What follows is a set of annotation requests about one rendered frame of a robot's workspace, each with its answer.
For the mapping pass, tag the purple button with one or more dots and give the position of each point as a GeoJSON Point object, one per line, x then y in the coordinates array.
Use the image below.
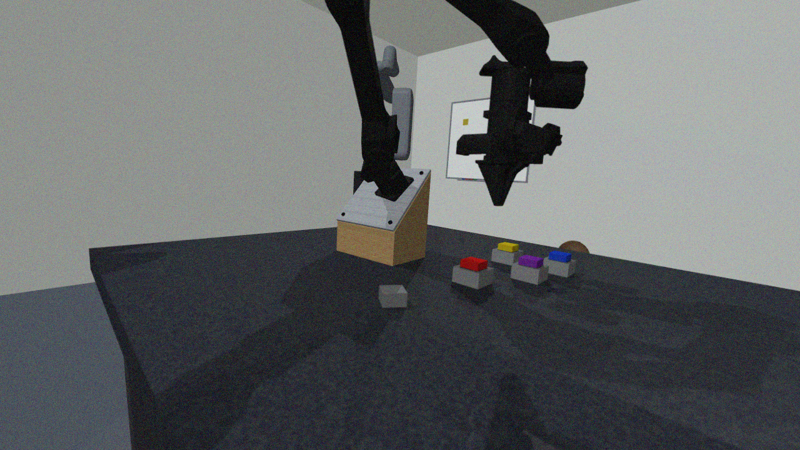
{"type": "Point", "coordinates": [530, 269]}

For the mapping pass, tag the red button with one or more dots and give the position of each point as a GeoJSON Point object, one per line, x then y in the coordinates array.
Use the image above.
{"type": "Point", "coordinates": [473, 272]}

